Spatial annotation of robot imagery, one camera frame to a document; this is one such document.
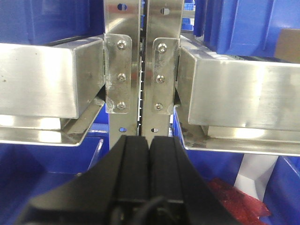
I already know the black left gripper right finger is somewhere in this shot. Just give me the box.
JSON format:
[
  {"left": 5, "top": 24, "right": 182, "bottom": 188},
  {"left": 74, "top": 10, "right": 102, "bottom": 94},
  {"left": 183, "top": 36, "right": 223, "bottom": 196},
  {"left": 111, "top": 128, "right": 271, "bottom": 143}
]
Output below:
[{"left": 150, "top": 136, "right": 239, "bottom": 225}]

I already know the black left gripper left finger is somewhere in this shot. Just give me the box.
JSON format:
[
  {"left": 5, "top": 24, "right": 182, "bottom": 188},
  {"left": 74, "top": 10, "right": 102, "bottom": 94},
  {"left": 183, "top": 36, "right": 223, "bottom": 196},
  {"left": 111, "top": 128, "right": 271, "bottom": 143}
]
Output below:
[{"left": 15, "top": 135, "right": 150, "bottom": 225}]

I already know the brown cardboard box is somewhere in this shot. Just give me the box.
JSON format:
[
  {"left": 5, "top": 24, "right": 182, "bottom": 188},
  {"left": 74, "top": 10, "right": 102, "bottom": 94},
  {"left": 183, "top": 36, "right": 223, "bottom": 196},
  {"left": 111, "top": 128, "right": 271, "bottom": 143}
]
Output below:
[{"left": 275, "top": 29, "right": 300, "bottom": 63}]

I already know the left steel shelf beam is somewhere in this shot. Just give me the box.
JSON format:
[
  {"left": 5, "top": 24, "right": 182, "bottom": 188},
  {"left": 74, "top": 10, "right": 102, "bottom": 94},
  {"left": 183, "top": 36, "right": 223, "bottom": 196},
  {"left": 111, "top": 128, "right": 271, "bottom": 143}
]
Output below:
[{"left": 0, "top": 36, "right": 105, "bottom": 146}]

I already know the right steel shelf upright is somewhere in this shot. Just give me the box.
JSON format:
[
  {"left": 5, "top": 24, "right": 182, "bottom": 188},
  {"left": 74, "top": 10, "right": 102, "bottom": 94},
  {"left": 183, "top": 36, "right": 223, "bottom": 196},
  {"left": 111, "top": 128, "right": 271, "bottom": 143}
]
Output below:
[{"left": 141, "top": 0, "right": 184, "bottom": 143}]

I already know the steel shelf upright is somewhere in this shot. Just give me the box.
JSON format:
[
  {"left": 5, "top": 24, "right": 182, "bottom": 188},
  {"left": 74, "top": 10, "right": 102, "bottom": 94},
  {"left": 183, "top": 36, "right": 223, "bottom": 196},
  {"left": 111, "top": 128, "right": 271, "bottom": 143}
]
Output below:
[
  {"left": 141, "top": 0, "right": 184, "bottom": 143},
  {"left": 104, "top": 0, "right": 141, "bottom": 147}
]

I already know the left steel shelf upright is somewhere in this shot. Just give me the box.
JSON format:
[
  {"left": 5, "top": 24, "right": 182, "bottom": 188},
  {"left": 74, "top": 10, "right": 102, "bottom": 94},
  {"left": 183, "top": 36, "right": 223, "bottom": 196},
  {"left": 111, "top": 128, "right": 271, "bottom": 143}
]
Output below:
[{"left": 104, "top": 0, "right": 141, "bottom": 147}]

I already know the lower middle blue bin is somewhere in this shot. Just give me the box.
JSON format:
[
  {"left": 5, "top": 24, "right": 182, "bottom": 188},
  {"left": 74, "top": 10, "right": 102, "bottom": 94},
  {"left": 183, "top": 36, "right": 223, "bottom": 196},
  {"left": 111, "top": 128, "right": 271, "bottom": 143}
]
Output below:
[{"left": 173, "top": 107, "right": 244, "bottom": 185}]

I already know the blue bin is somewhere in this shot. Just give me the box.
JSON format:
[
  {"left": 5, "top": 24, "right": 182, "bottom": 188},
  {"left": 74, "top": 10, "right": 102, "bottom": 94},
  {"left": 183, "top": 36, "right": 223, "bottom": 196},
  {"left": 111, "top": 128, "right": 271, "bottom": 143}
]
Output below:
[
  {"left": 194, "top": 0, "right": 300, "bottom": 57},
  {"left": 0, "top": 109, "right": 109, "bottom": 225},
  {"left": 0, "top": 0, "right": 104, "bottom": 45},
  {"left": 173, "top": 107, "right": 244, "bottom": 185},
  {"left": 260, "top": 157, "right": 300, "bottom": 225}
]

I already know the red plastic bag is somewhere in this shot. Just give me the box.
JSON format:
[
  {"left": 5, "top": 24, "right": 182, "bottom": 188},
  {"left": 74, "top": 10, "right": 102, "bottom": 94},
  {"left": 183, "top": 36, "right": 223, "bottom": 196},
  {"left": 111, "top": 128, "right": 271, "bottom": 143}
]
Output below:
[{"left": 208, "top": 178, "right": 271, "bottom": 225}]

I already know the lower left blue bin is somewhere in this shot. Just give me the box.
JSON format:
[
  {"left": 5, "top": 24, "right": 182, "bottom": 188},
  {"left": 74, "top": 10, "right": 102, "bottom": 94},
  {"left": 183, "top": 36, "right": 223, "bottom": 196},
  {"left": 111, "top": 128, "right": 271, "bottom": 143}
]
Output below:
[{"left": 0, "top": 109, "right": 109, "bottom": 225}]

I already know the lower right blue bin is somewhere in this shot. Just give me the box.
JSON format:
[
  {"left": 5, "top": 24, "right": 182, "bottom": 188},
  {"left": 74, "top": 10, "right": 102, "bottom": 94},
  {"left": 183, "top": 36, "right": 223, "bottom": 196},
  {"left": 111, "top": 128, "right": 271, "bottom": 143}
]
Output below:
[{"left": 260, "top": 157, "right": 300, "bottom": 225}]

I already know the upper right blue bin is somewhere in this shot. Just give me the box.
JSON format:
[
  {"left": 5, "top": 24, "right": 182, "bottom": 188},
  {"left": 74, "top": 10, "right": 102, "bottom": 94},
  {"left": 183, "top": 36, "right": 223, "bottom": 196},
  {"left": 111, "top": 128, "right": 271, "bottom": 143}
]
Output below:
[{"left": 194, "top": 0, "right": 300, "bottom": 57}]

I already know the upper left blue bin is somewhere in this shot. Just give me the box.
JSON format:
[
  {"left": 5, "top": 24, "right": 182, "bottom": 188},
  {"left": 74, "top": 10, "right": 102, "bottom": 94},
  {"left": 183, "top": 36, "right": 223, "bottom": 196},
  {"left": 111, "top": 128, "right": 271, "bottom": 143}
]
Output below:
[{"left": 0, "top": 0, "right": 104, "bottom": 45}]

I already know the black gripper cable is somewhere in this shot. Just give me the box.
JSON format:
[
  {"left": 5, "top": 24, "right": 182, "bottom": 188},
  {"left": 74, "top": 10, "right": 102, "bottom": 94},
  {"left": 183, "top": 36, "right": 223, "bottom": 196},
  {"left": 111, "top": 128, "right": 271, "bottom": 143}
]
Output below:
[{"left": 112, "top": 196, "right": 169, "bottom": 225}]

